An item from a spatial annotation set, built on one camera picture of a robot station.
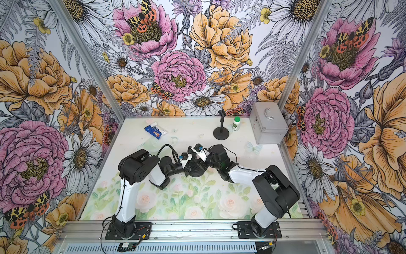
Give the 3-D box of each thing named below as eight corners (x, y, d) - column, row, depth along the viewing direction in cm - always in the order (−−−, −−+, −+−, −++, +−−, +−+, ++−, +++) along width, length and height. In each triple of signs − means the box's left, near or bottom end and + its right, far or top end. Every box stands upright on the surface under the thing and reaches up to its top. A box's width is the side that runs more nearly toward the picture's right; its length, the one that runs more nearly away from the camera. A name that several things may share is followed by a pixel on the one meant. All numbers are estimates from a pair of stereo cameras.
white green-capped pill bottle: (232, 130, 115) (234, 122, 108) (231, 125, 119) (233, 116, 112) (239, 130, 115) (241, 122, 108) (238, 125, 119) (240, 116, 112)
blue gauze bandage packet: (146, 130, 116) (144, 127, 114) (155, 124, 120) (154, 121, 118) (158, 140, 110) (156, 137, 108) (167, 133, 114) (166, 130, 112)
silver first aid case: (254, 145, 108) (260, 129, 96) (247, 115, 127) (252, 98, 115) (280, 145, 108) (290, 129, 96) (269, 115, 127) (276, 98, 115)
